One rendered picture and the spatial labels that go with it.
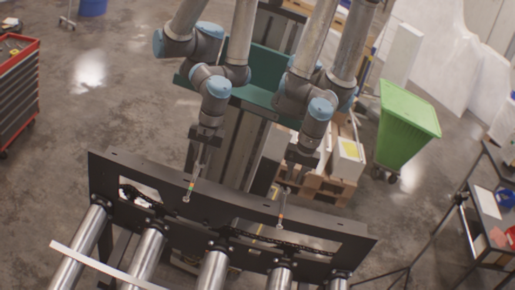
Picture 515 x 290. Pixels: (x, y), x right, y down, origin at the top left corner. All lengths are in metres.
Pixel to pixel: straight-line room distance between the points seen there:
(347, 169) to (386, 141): 0.71
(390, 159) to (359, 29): 2.68
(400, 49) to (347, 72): 3.23
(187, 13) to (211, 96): 0.41
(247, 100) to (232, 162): 0.59
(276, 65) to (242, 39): 0.43
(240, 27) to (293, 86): 0.30
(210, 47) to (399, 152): 2.65
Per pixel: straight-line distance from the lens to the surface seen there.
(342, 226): 1.70
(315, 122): 1.42
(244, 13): 1.54
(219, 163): 2.41
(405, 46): 4.87
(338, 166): 3.43
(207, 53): 1.88
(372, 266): 3.35
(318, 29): 1.52
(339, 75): 1.71
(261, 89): 2.00
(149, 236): 1.72
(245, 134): 2.26
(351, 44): 1.63
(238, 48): 1.56
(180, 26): 1.70
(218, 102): 1.45
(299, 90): 1.54
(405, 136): 3.92
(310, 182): 3.46
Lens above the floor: 2.25
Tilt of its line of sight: 35 degrees down
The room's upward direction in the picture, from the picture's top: 18 degrees clockwise
